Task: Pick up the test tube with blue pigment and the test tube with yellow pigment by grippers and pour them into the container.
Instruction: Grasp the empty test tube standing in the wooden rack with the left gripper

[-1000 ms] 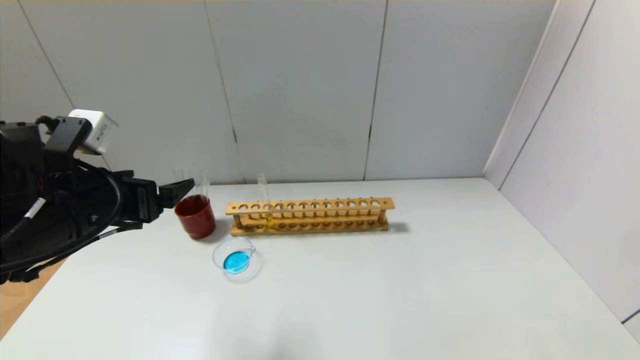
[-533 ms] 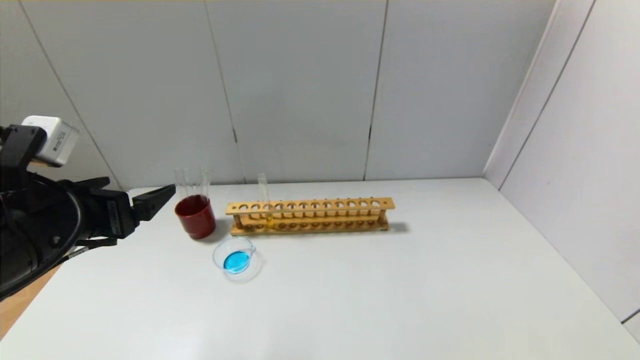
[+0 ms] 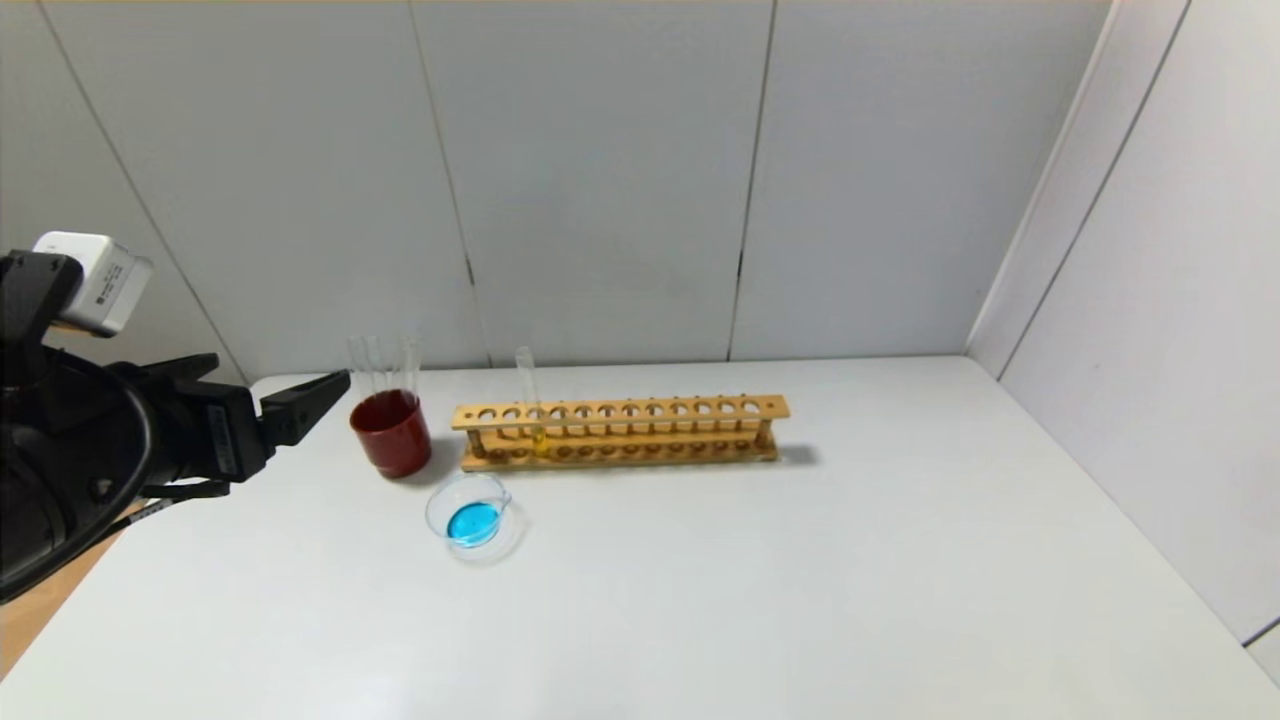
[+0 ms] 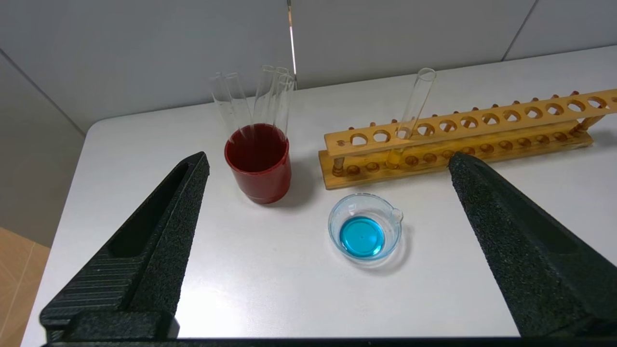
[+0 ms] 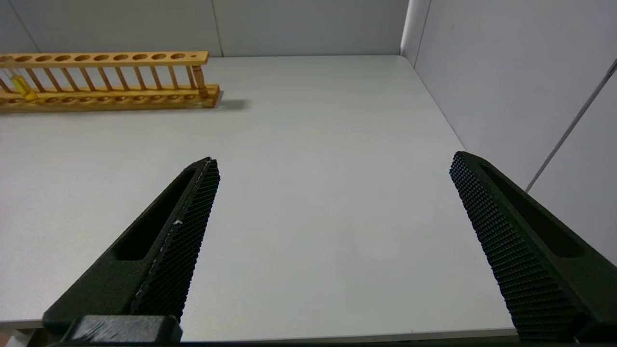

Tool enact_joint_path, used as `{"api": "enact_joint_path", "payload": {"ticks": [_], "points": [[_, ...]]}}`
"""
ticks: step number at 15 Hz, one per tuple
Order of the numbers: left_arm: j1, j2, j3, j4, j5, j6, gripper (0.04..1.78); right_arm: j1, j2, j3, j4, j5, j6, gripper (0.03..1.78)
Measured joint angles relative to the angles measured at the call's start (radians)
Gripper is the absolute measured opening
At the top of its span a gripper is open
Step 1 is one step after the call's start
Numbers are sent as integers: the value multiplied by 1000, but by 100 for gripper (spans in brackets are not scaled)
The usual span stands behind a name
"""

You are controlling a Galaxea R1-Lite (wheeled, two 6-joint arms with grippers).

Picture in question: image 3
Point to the dark red cup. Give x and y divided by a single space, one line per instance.
392 440

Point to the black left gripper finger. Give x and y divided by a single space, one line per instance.
170 368
300 405

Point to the clear glass dish with spout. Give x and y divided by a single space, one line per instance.
500 525

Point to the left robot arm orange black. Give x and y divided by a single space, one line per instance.
40 480

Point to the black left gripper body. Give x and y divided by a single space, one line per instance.
228 437

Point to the wooden test tube rack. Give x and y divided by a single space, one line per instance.
620 411

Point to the blue pigment glass test tube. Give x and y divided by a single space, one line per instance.
383 365

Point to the empty glass test tube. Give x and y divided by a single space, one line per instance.
410 362
359 365

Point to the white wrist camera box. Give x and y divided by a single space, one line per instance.
95 280

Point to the yellow pigment glass test tube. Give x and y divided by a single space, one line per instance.
539 441

